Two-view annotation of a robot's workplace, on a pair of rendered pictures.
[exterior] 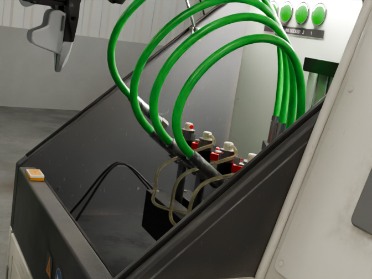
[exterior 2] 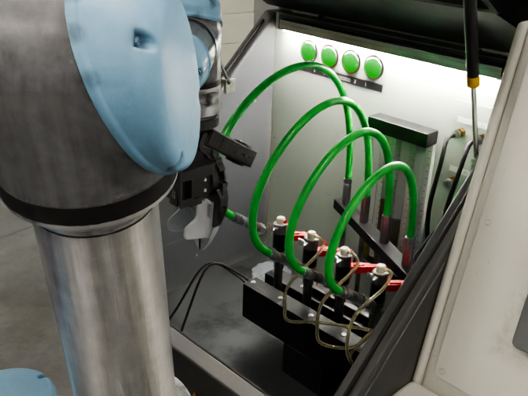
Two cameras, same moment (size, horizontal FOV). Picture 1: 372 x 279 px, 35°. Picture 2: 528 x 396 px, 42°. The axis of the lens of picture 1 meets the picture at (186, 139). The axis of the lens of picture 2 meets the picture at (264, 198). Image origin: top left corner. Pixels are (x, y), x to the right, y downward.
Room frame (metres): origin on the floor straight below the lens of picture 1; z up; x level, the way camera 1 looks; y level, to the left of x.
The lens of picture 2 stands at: (0.02, 0.41, 1.72)
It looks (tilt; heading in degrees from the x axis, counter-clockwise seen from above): 25 degrees down; 342
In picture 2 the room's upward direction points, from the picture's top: 2 degrees clockwise
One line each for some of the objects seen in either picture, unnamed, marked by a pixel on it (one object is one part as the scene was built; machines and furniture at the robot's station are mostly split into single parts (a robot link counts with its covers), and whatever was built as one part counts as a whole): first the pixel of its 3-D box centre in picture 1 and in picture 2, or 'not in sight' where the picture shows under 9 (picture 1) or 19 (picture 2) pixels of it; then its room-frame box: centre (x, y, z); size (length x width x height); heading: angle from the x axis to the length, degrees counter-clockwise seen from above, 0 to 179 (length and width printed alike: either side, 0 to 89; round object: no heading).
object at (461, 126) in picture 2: not in sight; (468, 186); (1.03, -0.34, 1.20); 0.13 x 0.03 x 0.31; 27
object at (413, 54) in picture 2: not in sight; (379, 45); (1.25, -0.24, 1.43); 0.54 x 0.03 x 0.02; 27
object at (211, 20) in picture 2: not in sight; (191, 40); (0.88, 0.22, 1.53); 0.09 x 0.08 x 0.11; 159
